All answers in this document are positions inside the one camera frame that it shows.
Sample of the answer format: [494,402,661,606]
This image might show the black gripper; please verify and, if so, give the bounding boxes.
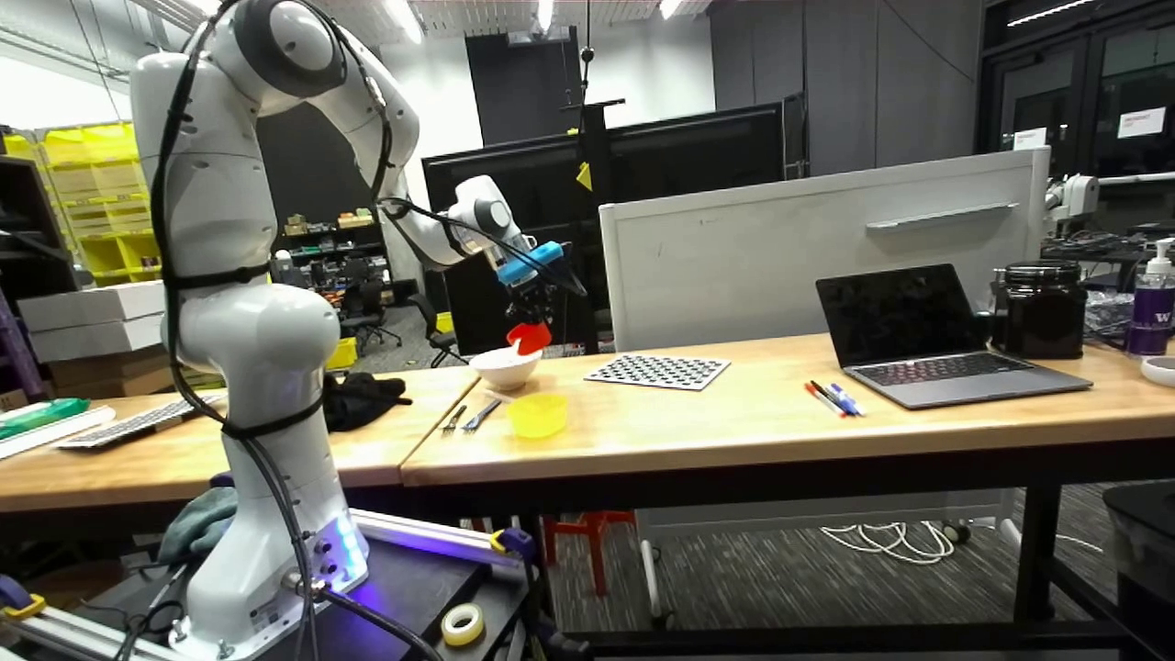
[519,275,572,328]

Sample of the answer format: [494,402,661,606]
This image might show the white bowl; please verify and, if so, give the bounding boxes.
[467,346,546,396]

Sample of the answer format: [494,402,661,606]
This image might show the yellow plastic bowl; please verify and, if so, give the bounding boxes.
[504,390,572,444]

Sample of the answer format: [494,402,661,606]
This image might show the checkerboard calibration board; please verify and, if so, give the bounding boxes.
[583,347,734,396]

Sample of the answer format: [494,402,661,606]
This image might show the black folded cloth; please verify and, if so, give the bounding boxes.
[321,368,416,437]

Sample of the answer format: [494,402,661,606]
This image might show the white partition panel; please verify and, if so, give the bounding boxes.
[596,148,1053,356]

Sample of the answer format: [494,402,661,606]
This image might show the red metal stool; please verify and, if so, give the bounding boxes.
[536,508,641,599]

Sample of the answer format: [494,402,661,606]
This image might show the red pen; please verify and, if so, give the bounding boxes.
[799,378,848,422]

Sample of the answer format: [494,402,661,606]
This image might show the blue pen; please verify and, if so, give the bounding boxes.
[818,378,865,418]

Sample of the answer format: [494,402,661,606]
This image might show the white tape roll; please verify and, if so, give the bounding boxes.
[437,599,493,653]

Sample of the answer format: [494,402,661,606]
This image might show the grey laptop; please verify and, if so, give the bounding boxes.
[813,259,1097,416]

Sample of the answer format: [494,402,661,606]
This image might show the teal cloth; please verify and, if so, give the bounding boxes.
[153,478,244,577]

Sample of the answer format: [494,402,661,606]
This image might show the white keyboard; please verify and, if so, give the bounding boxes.
[53,390,231,455]

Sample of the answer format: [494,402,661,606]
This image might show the yellow storage bins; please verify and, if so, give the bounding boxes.
[32,116,165,286]

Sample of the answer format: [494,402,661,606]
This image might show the white cardboard boxes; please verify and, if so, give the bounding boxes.
[16,278,170,368]

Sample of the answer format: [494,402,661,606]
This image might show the black box on desk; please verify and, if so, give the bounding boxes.
[989,259,1090,364]

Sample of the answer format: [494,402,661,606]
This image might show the green flat object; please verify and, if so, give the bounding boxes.
[0,391,93,444]

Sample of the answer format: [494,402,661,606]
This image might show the purple pump bottle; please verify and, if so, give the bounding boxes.
[1124,235,1175,361]

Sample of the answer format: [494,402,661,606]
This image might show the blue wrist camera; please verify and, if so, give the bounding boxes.
[493,240,572,293]

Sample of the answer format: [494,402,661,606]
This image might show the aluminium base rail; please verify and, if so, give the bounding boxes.
[346,502,541,565]

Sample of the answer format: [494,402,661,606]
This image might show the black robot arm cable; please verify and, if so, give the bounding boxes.
[142,0,425,661]

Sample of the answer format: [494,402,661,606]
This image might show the white floor cable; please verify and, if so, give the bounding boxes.
[815,516,972,568]

